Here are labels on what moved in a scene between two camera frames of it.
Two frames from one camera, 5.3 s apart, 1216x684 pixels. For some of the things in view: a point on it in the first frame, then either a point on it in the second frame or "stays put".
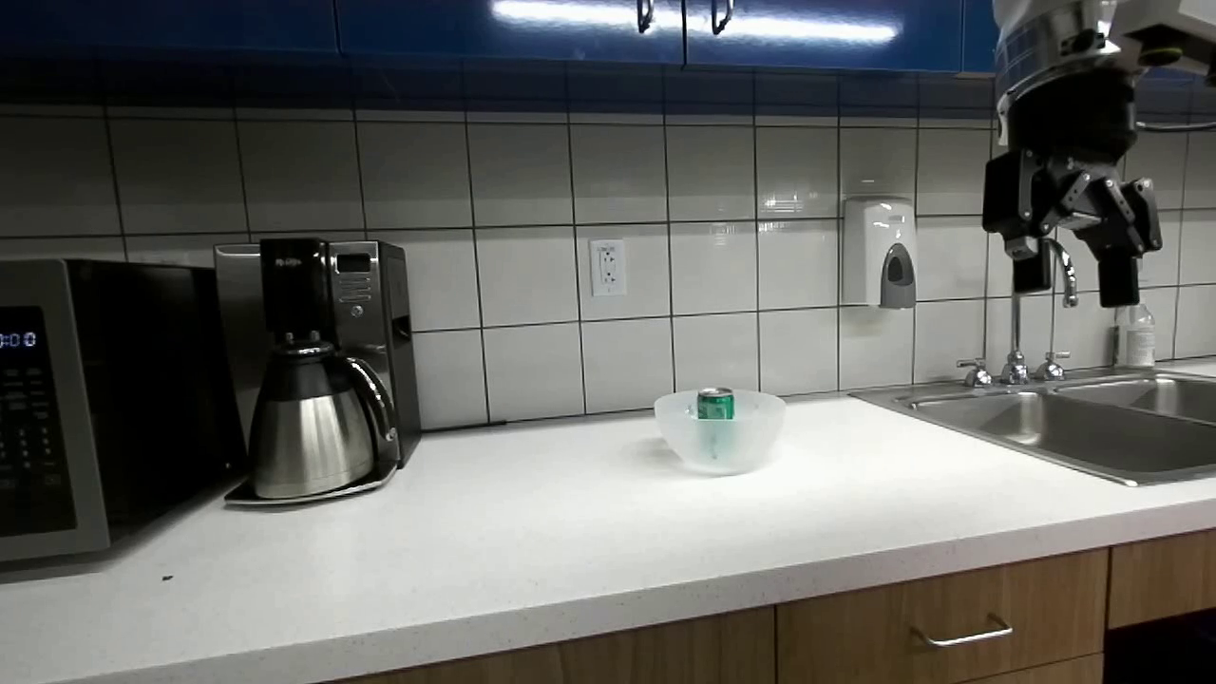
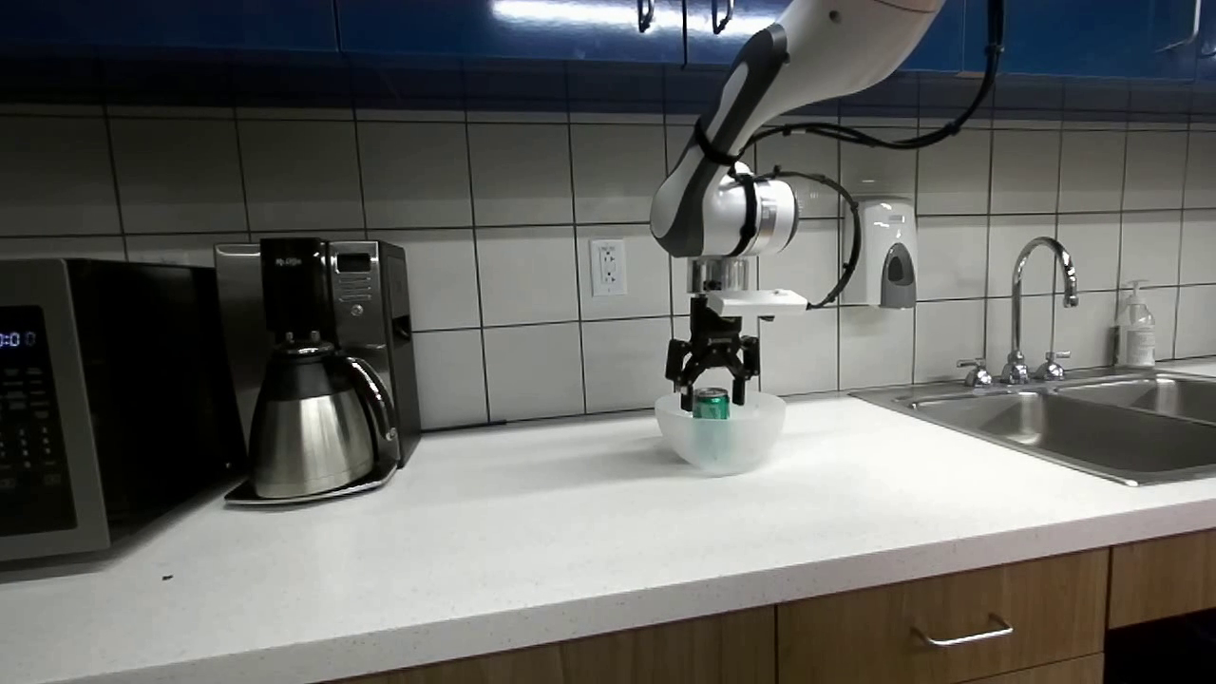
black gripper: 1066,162 → 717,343
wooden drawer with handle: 942,627 stays put
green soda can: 717,405 stays put
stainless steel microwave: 117,399 stays put
